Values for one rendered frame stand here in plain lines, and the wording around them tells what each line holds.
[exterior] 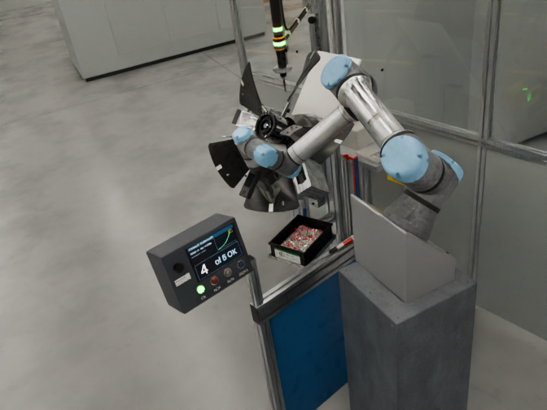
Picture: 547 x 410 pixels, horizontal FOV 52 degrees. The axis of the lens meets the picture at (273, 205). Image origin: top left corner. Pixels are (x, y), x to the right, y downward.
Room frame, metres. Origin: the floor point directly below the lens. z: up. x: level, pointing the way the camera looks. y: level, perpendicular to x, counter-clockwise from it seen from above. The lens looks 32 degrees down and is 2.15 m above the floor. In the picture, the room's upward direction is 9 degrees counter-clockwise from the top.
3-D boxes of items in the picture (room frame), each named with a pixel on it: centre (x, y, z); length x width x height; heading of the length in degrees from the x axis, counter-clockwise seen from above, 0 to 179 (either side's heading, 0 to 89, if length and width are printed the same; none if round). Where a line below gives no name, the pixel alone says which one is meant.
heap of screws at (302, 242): (1.80, -0.09, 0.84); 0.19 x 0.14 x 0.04; 141
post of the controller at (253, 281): (1.46, 0.11, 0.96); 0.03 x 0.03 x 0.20; 36
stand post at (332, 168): (2.36, -0.31, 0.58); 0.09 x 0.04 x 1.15; 36
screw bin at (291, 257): (1.80, -0.09, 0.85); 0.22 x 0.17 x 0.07; 141
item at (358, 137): (2.55, -0.47, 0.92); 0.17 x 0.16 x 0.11; 126
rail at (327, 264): (1.71, -0.24, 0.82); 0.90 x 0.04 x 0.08; 126
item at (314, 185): (2.04, -0.17, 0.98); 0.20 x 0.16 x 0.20; 126
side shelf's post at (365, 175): (2.47, -0.49, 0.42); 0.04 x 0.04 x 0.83; 36
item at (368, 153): (2.36, -0.51, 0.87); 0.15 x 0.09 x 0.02; 30
